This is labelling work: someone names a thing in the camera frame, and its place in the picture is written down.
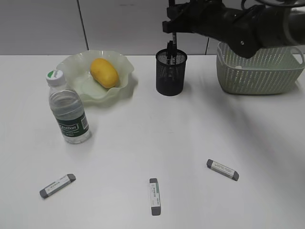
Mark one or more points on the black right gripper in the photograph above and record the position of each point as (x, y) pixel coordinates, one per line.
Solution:
(183, 17)

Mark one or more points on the black marker pen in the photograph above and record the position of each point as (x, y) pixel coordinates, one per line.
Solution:
(169, 52)
(174, 47)

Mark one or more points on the yellow mango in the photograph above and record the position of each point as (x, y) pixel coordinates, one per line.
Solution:
(104, 73)

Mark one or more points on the clear water bottle green label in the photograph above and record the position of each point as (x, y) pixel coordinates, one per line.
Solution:
(67, 109)

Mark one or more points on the grey eraser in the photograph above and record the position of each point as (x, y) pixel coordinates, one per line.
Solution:
(155, 201)
(222, 169)
(57, 185)

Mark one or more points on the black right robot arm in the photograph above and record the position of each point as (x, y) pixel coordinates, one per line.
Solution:
(245, 31)

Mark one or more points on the black mesh pen holder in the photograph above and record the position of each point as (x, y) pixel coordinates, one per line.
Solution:
(170, 76)

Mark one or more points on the green woven plastic basket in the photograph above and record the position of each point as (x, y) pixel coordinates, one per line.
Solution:
(269, 71)

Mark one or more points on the pale green wavy plate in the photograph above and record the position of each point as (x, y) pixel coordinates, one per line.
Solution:
(76, 70)

